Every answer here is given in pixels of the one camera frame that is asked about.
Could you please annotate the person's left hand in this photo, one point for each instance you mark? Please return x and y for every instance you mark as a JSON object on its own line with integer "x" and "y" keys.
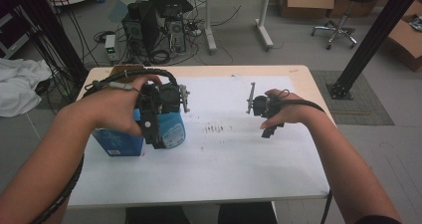
{"x": 114, "y": 106}

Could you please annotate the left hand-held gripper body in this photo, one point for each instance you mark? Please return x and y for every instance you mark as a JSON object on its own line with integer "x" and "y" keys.
{"x": 156, "y": 99}

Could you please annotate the grey floor mat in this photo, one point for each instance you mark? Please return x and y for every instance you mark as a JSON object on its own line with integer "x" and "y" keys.
{"x": 361, "y": 108}

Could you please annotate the open cardboard box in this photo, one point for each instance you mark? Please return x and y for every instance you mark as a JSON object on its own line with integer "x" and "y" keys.
{"x": 308, "y": 0}

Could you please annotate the person's right hand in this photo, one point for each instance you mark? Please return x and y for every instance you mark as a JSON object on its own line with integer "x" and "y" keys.
{"x": 293, "y": 112}

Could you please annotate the white paper sheet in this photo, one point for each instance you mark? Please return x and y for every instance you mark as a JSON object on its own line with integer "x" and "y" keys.
{"x": 232, "y": 164}

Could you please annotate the black office chair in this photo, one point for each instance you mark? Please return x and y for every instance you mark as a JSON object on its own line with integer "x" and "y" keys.
{"x": 341, "y": 21}

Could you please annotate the white-legged desk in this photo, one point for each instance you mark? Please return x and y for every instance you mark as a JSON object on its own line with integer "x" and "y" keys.
{"x": 239, "y": 18}

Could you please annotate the white cloth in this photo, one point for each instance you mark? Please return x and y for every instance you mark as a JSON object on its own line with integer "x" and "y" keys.
{"x": 20, "y": 84}

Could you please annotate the black aluminium post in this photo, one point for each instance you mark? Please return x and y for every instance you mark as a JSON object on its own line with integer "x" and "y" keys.
{"x": 375, "y": 35}

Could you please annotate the blue cardboard box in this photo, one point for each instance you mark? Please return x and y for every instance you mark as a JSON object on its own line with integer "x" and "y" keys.
{"x": 117, "y": 141}

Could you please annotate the blue canister with white label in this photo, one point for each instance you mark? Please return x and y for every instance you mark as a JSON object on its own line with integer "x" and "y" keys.
{"x": 172, "y": 131}

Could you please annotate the grey computer tower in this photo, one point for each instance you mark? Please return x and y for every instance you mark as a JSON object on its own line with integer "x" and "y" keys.
{"x": 176, "y": 35}

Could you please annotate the large cardboard box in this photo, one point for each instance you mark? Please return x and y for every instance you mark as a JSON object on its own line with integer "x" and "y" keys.
{"x": 406, "y": 40}

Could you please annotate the white power supply unit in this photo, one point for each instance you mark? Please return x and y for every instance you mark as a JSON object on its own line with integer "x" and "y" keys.
{"x": 110, "y": 47}

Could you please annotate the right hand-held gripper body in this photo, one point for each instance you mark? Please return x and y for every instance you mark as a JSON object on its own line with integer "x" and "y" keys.
{"x": 265, "y": 108}

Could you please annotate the black computer tower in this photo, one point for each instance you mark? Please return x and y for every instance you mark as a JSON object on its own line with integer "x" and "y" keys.
{"x": 141, "y": 28}

